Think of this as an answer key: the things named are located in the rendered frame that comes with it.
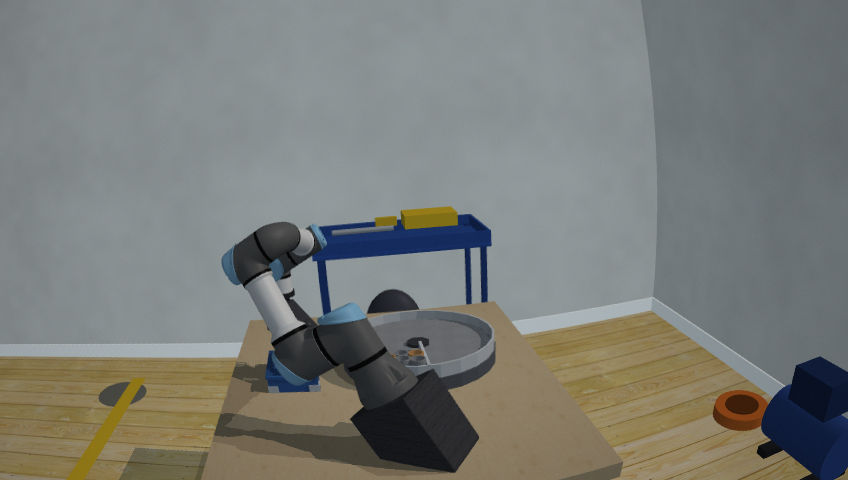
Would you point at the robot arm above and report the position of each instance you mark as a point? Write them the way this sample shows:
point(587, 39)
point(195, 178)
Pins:
point(344, 336)

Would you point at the blue crate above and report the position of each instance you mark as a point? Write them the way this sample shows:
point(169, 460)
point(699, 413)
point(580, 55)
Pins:
point(277, 384)

